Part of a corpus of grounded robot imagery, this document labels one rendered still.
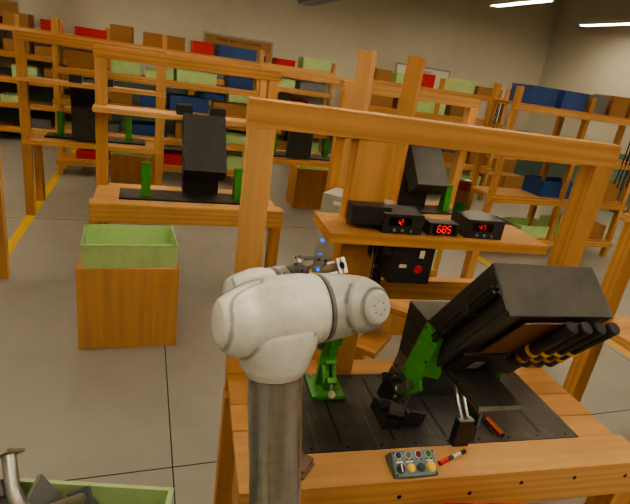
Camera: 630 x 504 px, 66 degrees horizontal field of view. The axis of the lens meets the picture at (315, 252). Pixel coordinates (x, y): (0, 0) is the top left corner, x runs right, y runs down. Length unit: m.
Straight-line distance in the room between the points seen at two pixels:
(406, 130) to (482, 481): 1.22
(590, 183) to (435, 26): 10.95
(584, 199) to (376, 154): 0.95
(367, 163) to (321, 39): 10.14
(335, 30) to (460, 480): 10.91
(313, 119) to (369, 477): 1.17
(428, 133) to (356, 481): 1.19
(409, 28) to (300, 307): 12.03
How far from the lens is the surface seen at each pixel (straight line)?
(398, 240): 1.79
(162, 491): 1.51
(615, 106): 7.92
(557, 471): 2.03
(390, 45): 12.51
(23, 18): 10.82
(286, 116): 1.69
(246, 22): 11.46
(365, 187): 1.81
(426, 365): 1.77
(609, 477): 2.22
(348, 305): 0.88
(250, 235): 1.77
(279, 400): 0.91
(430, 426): 1.95
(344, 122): 1.74
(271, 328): 0.82
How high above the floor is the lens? 2.06
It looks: 20 degrees down
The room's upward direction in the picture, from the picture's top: 9 degrees clockwise
